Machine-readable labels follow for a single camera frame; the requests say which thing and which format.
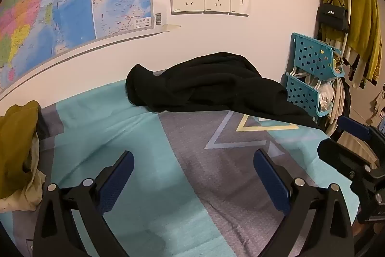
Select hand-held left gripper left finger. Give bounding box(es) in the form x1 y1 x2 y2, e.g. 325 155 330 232
33 150 135 257

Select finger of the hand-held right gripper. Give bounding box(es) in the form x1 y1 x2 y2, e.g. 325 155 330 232
337 115 385 145
317 139 376 182

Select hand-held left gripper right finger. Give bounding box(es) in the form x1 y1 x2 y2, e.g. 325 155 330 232
253 149 355 257

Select black coat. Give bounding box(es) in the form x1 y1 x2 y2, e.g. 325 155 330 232
126 52 324 129

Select beige hanging garment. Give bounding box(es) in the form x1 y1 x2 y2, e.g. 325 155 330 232
325 76 352 135

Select white cloth in basket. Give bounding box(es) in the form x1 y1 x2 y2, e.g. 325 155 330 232
316 81 335 113

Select teal grey patterned bed sheet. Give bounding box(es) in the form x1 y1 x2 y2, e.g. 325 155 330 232
0 78 361 257

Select cream striped hanging garment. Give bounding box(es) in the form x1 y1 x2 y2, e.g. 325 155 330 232
342 45 372 89

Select cream cloth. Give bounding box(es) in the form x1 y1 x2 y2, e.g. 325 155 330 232
0 132 45 212

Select mustard hanging cardigan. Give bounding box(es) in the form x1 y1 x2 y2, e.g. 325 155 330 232
321 0 383 83

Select mustard garment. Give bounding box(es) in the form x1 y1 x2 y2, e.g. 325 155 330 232
0 100 41 199

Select black handbag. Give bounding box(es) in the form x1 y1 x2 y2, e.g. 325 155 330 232
317 0 351 34

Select white network socket plate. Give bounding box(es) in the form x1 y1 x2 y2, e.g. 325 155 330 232
229 0 251 17

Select colourful wall map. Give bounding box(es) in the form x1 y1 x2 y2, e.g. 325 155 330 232
0 0 167 101

